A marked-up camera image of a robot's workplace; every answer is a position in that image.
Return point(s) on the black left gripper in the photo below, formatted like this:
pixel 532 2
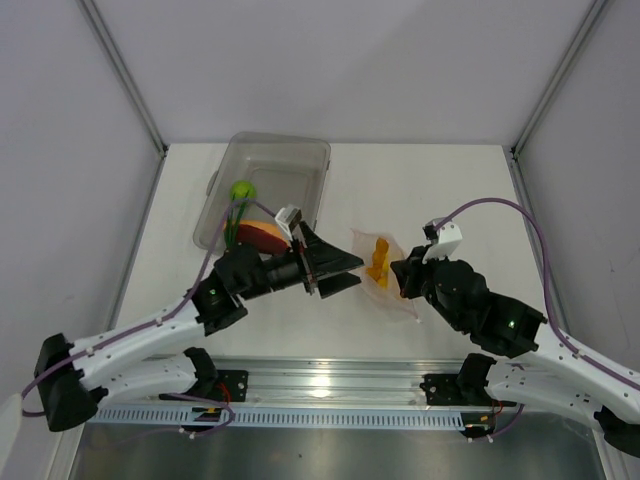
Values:
pixel 321 259

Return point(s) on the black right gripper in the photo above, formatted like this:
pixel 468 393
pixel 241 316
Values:
pixel 410 271

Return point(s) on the yellow chicken toy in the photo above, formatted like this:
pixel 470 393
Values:
pixel 379 268

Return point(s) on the clear zip top bag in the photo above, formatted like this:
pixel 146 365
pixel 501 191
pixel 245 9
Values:
pixel 397 309

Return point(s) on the red yellow mango slice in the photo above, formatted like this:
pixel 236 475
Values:
pixel 265 237

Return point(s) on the green onion stalks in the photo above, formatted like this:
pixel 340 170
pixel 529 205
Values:
pixel 232 223

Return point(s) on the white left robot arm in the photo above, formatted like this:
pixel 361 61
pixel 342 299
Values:
pixel 156 356

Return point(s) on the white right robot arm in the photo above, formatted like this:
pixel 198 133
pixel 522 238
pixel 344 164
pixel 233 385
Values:
pixel 522 359

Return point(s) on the clear plastic food bin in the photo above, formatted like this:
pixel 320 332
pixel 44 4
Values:
pixel 283 169

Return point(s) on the green lime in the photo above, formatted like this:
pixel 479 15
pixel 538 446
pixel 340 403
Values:
pixel 242 189

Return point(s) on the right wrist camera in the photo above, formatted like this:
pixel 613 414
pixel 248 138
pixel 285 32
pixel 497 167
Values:
pixel 442 241

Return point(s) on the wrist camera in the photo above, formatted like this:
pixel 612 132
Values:
pixel 287 219
pixel 442 241

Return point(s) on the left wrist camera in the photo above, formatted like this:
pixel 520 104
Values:
pixel 287 219

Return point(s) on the aluminium table edge rail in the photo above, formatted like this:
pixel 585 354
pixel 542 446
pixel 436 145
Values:
pixel 272 382

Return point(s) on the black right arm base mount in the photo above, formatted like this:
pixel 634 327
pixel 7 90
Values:
pixel 465 388

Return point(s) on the right corner aluminium post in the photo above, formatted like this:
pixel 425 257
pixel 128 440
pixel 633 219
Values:
pixel 576 46

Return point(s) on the corner aluminium post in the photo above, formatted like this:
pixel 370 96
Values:
pixel 115 59
pixel 576 46

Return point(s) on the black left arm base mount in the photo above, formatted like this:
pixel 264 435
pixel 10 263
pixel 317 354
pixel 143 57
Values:
pixel 230 386

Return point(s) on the white slotted cable duct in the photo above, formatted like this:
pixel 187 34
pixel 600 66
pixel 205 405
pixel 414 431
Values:
pixel 247 416

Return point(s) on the left corner aluminium post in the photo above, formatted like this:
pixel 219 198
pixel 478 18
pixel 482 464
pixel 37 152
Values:
pixel 115 59

